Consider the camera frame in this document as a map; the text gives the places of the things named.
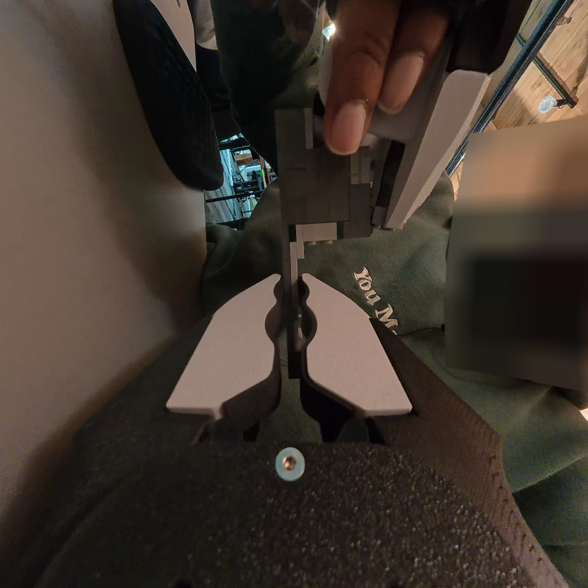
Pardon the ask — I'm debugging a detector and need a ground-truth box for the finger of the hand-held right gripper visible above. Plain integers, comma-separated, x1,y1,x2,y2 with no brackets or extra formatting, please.
373,69,492,230

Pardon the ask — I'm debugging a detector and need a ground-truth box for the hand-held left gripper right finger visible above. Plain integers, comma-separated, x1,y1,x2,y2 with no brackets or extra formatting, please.
299,273,413,418

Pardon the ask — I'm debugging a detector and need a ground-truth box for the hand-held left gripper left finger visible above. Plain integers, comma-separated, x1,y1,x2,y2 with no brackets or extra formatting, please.
165,273,282,419

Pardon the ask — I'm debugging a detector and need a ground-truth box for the grey toy brick model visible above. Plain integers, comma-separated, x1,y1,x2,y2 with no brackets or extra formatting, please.
275,107,400,379

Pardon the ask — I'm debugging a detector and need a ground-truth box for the person's right hand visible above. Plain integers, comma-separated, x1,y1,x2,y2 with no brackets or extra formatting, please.
322,0,451,156

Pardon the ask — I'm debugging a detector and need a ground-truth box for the person's green sweatshirt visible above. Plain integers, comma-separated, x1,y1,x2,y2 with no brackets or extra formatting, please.
198,0,588,588

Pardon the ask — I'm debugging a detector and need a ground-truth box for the black mesh pad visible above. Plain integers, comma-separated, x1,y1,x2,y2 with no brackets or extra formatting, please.
112,0,226,191

